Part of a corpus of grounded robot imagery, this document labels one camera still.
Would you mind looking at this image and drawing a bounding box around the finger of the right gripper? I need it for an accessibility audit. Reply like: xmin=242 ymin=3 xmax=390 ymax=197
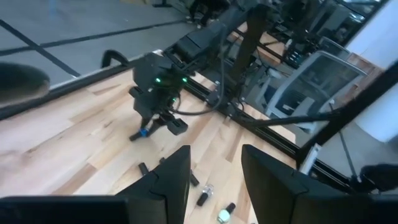
xmin=151 ymin=113 xmax=169 ymax=128
xmin=140 ymin=115 xmax=153 ymax=131

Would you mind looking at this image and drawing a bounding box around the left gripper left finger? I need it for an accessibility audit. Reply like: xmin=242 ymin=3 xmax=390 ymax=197
xmin=114 ymin=144 xmax=192 ymax=224

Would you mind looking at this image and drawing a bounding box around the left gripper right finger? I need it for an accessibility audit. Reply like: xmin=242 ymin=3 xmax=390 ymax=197
xmin=241 ymin=144 xmax=348 ymax=224

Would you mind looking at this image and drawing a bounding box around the silver glitter nail polish bottle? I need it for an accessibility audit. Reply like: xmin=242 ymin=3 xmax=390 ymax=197
xmin=195 ymin=183 xmax=215 ymax=207

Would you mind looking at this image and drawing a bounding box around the mint green nail polish bottle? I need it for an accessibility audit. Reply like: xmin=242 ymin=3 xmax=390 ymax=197
xmin=216 ymin=202 xmax=237 ymax=224

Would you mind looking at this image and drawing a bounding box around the grey office chair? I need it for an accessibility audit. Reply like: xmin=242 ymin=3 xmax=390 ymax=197
xmin=242 ymin=36 xmax=368 ymax=131

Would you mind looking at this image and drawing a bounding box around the black curved frame hook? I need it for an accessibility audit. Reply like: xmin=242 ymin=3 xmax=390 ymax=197
xmin=101 ymin=49 xmax=130 ymax=68

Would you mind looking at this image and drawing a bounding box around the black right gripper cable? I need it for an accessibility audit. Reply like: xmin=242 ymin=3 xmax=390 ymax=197
xmin=169 ymin=24 xmax=226 ymax=116

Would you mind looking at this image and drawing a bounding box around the black metal table frame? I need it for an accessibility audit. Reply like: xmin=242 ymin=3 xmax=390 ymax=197
xmin=0 ymin=46 xmax=398 ymax=194

